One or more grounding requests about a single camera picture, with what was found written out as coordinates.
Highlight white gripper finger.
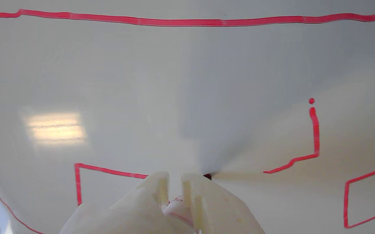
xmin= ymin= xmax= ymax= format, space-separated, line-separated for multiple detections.
xmin=181 ymin=173 xmax=266 ymax=234
xmin=59 ymin=172 xmax=175 ymax=234

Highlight white marker pen red ends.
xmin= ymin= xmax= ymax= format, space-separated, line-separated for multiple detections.
xmin=163 ymin=174 xmax=212 ymax=234

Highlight large whiteboard aluminium frame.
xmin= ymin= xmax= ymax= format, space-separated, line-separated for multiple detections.
xmin=0 ymin=0 xmax=375 ymax=234

